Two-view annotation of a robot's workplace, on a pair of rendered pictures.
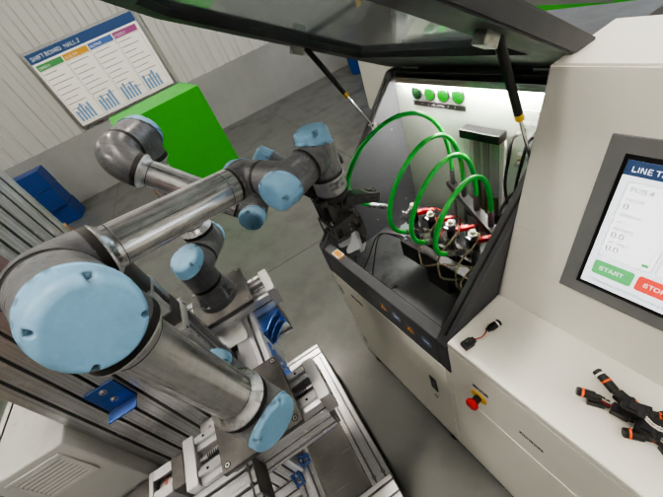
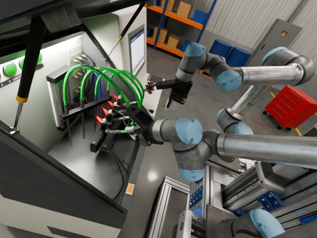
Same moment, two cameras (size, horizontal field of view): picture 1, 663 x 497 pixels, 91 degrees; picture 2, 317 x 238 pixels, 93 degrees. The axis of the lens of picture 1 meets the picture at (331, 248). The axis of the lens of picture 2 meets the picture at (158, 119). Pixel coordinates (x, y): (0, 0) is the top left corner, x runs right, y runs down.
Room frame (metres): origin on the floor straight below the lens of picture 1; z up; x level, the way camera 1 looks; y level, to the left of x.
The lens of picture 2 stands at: (1.33, 0.07, 1.72)
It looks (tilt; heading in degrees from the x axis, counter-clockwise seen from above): 40 degrees down; 194
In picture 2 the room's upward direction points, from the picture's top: 22 degrees clockwise
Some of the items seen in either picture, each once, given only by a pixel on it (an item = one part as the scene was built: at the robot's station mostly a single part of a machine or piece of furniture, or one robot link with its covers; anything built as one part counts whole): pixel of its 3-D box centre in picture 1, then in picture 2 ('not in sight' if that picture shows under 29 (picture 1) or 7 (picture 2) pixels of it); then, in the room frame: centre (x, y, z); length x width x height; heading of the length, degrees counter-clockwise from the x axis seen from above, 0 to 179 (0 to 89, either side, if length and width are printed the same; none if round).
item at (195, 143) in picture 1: (185, 154); not in sight; (4.27, 1.17, 0.65); 0.95 x 0.86 x 1.30; 110
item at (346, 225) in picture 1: (337, 212); (179, 89); (0.65, -0.05, 1.38); 0.09 x 0.08 x 0.12; 109
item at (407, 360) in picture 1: (396, 353); not in sight; (0.79, -0.07, 0.44); 0.65 x 0.02 x 0.68; 19
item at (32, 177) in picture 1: (17, 202); not in sight; (5.77, 4.32, 0.61); 1.26 x 0.48 x 1.22; 102
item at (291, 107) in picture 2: not in sight; (287, 109); (-3.02, 1.99, 0.43); 0.70 x 0.46 x 0.86; 37
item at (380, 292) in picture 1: (378, 295); (137, 161); (0.79, -0.09, 0.87); 0.62 x 0.04 x 0.16; 19
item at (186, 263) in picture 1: (194, 266); (259, 232); (0.97, 0.47, 1.20); 0.13 x 0.12 x 0.14; 163
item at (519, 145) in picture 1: (532, 165); (79, 73); (0.72, -0.64, 1.20); 0.13 x 0.03 x 0.31; 19
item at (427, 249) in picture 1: (446, 265); (109, 133); (0.75, -0.35, 0.91); 0.34 x 0.10 x 0.15; 19
